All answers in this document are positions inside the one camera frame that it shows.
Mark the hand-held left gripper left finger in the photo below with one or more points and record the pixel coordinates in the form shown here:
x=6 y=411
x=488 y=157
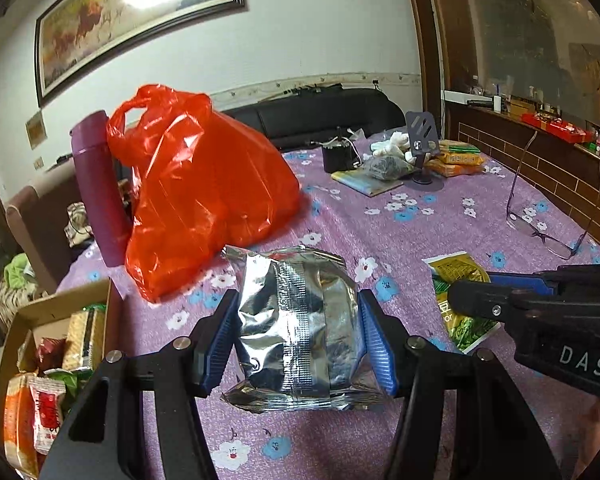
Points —
x=217 y=345

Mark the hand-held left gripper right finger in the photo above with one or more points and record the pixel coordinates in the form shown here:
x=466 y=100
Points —
x=380 y=345

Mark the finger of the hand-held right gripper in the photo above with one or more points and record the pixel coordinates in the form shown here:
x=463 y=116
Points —
x=480 y=300
x=522 y=284

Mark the yellow green pea packet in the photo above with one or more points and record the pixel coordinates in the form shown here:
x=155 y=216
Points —
x=455 y=270

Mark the silver foil snack packet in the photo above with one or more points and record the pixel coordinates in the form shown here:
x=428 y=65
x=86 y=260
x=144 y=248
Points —
x=300 y=330

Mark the dark green pea packet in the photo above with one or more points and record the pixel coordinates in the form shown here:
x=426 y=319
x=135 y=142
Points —
x=70 y=382

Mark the cardboard box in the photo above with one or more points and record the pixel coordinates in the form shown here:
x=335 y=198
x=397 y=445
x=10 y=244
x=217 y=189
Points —
x=55 y=310

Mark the red white sachet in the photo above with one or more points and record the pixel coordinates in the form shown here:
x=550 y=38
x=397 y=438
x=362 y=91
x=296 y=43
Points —
x=47 y=410

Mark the orange label cracker packet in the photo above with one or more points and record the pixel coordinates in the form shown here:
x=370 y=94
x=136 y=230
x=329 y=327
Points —
x=20 y=425

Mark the person's right hand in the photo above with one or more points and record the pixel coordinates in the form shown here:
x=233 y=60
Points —
x=597 y=425

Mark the eyeglasses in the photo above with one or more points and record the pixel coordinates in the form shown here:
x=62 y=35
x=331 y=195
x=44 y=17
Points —
x=545 y=237

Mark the purple floral tablecloth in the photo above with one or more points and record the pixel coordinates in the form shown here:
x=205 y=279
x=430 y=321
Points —
x=430 y=225

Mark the brown wooden counter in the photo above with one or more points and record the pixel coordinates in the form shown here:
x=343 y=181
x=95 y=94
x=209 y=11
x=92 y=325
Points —
x=530 y=160

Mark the orange biscuit packet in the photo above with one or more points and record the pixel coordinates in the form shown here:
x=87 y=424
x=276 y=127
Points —
x=465 y=159
x=452 y=170

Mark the green edged cracker packet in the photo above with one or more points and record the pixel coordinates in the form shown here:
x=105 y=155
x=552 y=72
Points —
x=85 y=335

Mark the red plastic bag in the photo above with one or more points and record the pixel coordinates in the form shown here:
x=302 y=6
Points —
x=200 y=195

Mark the green striped biscuit packet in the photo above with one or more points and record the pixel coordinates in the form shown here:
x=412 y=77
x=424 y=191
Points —
x=457 y=147

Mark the red box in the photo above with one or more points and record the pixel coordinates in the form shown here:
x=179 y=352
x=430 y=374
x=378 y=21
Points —
x=555 y=127

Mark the yellow blue booklet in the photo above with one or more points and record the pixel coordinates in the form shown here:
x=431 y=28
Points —
x=365 y=185

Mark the clear bag dark contents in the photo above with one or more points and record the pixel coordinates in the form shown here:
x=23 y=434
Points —
x=387 y=167

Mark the red wrapped candy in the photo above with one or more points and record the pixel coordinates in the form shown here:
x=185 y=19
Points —
x=49 y=352

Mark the black phone stand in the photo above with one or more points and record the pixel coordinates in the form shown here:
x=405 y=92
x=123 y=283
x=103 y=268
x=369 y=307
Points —
x=422 y=135

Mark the white gloves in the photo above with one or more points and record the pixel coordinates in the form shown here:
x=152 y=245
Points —
x=390 y=145

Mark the floral patterned cloth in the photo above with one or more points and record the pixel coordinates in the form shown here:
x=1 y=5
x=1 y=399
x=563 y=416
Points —
x=77 y=225

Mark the black charger box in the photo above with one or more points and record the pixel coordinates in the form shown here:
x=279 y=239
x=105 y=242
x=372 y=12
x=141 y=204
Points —
x=340 y=157

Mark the purple thermos bottle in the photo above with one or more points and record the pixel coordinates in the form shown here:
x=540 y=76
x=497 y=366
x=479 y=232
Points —
x=97 y=185

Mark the striped patterned cloth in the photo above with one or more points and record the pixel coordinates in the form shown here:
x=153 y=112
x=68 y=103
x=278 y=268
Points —
x=7 y=310

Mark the green cloth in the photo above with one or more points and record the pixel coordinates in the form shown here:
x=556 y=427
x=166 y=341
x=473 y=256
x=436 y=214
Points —
x=16 y=269

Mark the brown armchair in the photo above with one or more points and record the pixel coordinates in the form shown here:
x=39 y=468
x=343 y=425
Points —
x=40 y=220

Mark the black sofa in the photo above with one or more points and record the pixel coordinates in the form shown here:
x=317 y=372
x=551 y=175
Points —
x=320 y=115

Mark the brown framed glass partition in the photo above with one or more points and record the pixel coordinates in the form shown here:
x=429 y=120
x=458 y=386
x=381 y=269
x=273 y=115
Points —
x=520 y=25

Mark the framed painting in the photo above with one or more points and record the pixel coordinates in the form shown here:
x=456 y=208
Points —
x=130 y=25

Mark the wall socket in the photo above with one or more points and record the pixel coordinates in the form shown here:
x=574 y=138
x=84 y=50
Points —
x=38 y=162

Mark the small wall certificate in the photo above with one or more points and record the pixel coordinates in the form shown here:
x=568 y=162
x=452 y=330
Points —
x=36 y=129

